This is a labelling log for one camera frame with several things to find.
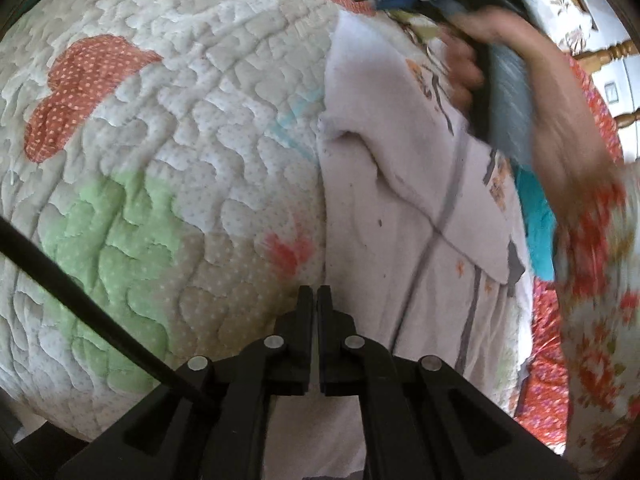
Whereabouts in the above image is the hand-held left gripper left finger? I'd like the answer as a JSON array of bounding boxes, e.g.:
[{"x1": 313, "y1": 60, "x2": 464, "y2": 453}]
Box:
[{"x1": 55, "y1": 285, "x2": 315, "y2": 480}]

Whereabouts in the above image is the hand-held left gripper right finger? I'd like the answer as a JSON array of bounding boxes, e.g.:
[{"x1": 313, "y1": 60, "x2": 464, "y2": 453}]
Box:
[{"x1": 318, "y1": 285, "x2": 577, "y2": 480}]

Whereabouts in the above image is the white striped towel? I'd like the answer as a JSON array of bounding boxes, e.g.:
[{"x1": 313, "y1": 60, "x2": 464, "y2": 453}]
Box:
[{"x1": 270, "y1": 10, "x2": 537, "y2": 478}]

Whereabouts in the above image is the person's right forearm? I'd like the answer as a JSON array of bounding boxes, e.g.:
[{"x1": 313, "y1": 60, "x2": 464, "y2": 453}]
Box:
[{"x1": 525, "y1": 35, "x2": 640, "y2": 467}]

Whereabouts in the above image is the person's right hand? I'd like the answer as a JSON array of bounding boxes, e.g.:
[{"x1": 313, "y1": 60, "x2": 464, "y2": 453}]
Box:
[{"x1": 445, "y1": 9, "x2": 547, "y2": 112}]

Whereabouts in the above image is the white floral pillow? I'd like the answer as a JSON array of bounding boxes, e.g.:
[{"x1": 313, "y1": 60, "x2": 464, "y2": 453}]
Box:
[{"x1": 300, "y1": 0, "x2": 601, "y2": 53}]

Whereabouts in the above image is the wooden turned railing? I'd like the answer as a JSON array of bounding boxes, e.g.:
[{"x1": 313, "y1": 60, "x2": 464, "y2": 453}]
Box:
[{"x1": 575, "y1": 37, "x2": 640, "y2": 133}]

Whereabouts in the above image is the orange floral sheet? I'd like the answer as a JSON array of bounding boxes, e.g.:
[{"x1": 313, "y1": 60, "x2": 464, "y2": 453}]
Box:
[{"x1": 514, "y1": 280, "x2": 572, "y2": 453}]

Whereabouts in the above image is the teal cloth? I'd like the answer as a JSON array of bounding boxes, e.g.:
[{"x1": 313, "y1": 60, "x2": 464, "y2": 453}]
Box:
[{"x1": 515, "y1": 165, "x2": 559, "y2": 282}]

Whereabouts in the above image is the quilted heart patch blanket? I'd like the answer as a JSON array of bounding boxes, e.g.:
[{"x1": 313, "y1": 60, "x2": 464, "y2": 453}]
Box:
[{"x1": 0, "y1": 0, "x2": 541, "y2": 441}]

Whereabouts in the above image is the black cable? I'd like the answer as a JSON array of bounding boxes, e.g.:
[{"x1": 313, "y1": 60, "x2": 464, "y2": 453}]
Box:
[{"x1": 0, "y1": 219, "x2": 213, "y2": 403}]

